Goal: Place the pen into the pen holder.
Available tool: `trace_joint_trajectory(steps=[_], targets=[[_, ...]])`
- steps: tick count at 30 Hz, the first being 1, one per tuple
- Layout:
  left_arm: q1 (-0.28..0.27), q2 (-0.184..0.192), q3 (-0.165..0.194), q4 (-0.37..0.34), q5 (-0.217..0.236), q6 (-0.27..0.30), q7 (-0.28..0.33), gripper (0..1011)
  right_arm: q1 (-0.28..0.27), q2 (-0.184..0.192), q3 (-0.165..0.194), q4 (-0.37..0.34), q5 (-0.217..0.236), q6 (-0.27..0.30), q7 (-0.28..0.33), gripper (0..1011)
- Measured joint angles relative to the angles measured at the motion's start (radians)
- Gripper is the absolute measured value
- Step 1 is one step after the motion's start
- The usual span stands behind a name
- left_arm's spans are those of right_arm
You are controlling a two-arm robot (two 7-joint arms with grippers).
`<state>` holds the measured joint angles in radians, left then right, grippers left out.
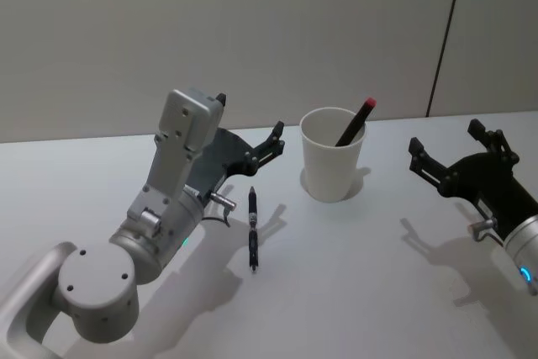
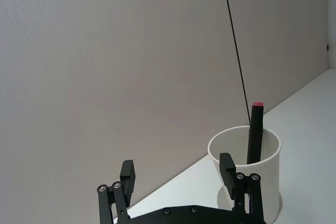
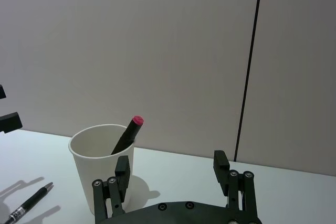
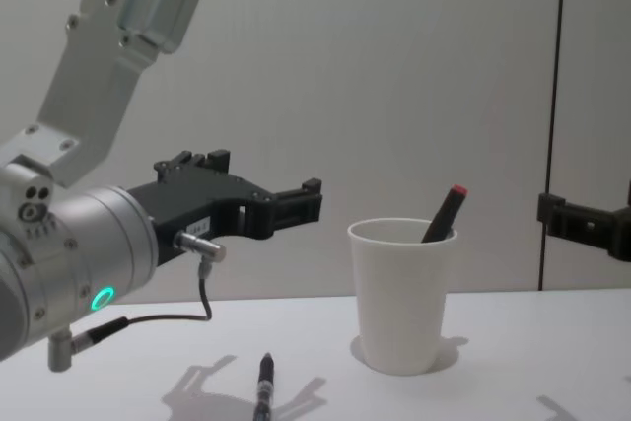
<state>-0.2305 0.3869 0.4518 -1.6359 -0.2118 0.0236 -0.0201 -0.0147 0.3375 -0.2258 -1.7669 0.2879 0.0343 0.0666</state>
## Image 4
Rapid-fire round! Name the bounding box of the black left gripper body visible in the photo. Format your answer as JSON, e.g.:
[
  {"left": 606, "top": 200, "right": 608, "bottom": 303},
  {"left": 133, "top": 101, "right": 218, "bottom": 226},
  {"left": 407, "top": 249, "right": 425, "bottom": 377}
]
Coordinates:
[{"left": 126, "top": 167, "right": 278, "bottom": 269}]

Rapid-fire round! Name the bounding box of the black marker with red cap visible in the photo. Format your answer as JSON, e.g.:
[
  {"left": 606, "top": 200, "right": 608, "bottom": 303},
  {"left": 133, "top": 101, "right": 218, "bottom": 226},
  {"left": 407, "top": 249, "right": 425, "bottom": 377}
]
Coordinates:
[{"left": 420, "top": 183, "right": 469, "bottom": 245}]

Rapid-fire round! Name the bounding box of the white paper cup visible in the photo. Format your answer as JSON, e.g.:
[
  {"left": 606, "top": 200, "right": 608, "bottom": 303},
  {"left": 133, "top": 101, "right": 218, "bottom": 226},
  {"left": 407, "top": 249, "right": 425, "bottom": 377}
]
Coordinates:
[{"left": 347, "top": 217, "right": 459, "bottom": 377}]

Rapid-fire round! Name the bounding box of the black pen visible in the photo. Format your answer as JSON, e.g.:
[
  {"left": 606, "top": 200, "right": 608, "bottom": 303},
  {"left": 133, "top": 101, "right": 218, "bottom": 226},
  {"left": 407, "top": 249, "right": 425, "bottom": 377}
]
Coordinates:
[{"left": 252, "top": 352, "right": 277, "bottom": 421}]

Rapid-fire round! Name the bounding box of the thin dark gripper cable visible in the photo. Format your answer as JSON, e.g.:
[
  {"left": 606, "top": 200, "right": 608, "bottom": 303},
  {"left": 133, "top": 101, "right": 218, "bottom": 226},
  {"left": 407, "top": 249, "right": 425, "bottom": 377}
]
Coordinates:
[{"left": 47, "top": 230, "right": 228, "bottom": 373}]

